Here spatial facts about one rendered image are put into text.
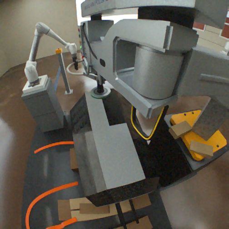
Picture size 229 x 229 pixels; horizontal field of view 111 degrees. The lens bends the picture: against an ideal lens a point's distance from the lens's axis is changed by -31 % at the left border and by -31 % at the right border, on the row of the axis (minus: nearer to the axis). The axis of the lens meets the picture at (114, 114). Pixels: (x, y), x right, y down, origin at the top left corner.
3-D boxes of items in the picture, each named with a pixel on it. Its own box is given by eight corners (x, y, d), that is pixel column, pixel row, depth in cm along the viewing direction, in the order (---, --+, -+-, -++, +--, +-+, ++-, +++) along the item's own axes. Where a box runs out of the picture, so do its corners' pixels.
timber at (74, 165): (72, 152, 153) (69, 148, 144) (80, 151, 155) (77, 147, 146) (73, 171, 132) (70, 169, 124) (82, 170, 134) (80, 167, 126)
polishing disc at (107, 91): (107, 85, 129) (107, 84, 128) (112, 95, 115) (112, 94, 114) (89, 88, 124) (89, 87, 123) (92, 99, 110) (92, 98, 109)
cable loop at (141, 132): (152, 144, 68) (170, 107, 46) (148, 146, 67) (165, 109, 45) (131, 121, 82) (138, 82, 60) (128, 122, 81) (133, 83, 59)
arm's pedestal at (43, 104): (40, 135, 172) (16, 99, 116) (43, 116, 206) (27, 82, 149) (66, 130, 183) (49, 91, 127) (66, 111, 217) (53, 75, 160)
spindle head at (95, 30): (123, 77, 89) (126, 19, 58) (98, 83, 81) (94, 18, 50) (105, 64, 111) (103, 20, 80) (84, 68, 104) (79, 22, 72)
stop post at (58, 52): (72, 89, 274) (64, 47, 197) (72, 93, 260) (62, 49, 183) (65, 90, 271) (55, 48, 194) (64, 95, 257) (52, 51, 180)
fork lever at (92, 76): (121, 79, 92) (120, 74, 89) (99, 85, 85) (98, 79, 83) (94, 72, 146) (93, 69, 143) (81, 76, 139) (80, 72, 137)
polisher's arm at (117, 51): (168, 121, 61) (202, 28, 26) (137, 138, 53) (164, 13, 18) (109, 72, 106) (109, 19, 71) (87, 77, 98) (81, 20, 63)
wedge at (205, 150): (209, 149, 72) (213, 146, 69) (209, 159, 66) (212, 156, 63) (190, 140, 80) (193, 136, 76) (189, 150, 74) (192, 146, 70)
